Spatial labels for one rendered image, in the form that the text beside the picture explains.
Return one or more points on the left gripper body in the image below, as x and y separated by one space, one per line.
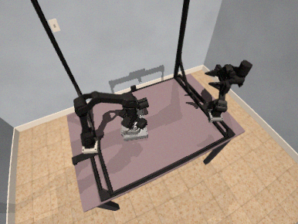
222 76

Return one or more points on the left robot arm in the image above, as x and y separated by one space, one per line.
244 68

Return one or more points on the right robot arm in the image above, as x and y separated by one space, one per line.
128 100

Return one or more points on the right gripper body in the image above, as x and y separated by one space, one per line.
141 122

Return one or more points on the dark grey and white toothed gear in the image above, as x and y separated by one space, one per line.
134 127

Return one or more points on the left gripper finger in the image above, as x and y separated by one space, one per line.
218 85
212 72

